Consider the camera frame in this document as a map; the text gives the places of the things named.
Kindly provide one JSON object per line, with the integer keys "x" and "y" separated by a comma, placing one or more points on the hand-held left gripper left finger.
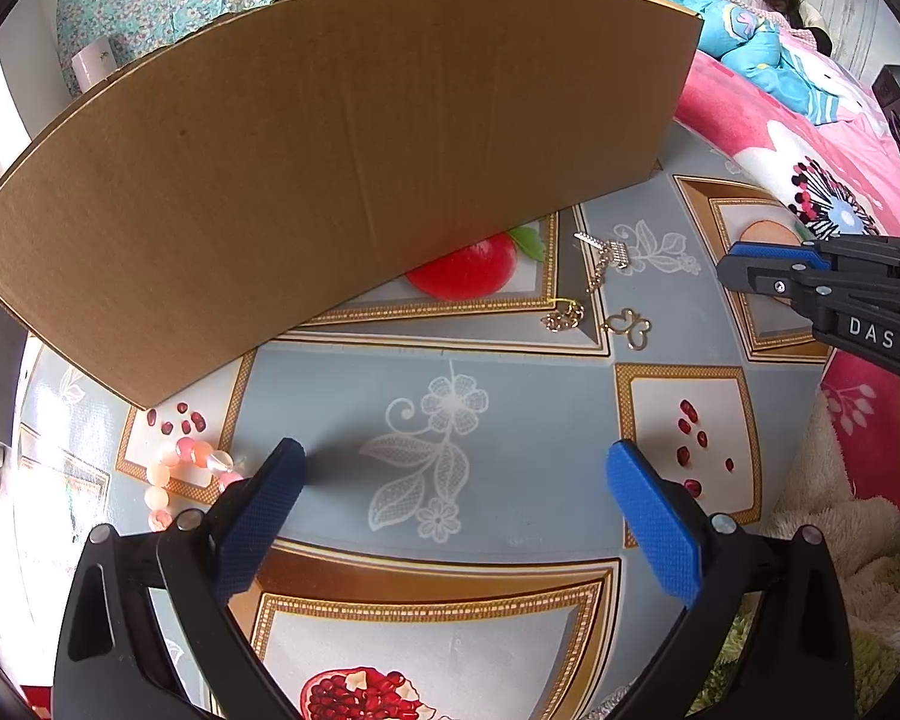
{"x": 259, "y": 517}

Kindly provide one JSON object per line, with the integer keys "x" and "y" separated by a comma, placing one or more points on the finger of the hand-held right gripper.
{"x": 765, "y": 283}
{"x": 776, "y": 252}

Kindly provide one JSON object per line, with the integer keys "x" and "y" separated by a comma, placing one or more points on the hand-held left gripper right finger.
{"x": 652, "y": 525}

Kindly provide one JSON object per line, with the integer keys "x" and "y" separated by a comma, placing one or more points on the gold butterfly pendant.
{"x": 630, "y": 328}

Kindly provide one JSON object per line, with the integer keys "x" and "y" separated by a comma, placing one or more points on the cardboard box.
{"x": 307, "y": 165}

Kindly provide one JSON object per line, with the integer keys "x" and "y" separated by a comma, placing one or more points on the pink floral blanket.
{"x": 757, "y": 112}

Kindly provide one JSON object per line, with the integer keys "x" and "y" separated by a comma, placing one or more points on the fruit print tablecloth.
{"x": 330, "y": 390}

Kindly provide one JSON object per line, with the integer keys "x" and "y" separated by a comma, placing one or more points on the blue cartoon bedding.
{"x": 757, "y": 52}

